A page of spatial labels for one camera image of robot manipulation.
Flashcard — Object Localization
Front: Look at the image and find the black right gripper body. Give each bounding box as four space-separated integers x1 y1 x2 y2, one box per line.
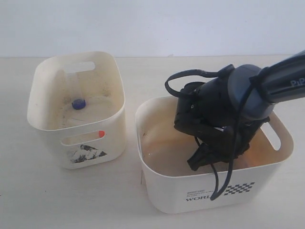
173 82 257 156

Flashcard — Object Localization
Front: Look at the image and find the orange-capped clear tube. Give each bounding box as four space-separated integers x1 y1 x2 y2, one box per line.
67 117 105 138

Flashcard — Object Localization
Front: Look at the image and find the blue-capped clear tube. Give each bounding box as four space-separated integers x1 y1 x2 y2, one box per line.
64 69 86 110

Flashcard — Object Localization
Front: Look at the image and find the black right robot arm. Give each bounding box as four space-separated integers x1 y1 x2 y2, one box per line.
172 52 305 171

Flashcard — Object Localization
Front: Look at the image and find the black cable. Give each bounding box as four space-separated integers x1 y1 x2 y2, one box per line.
164 65 270 200

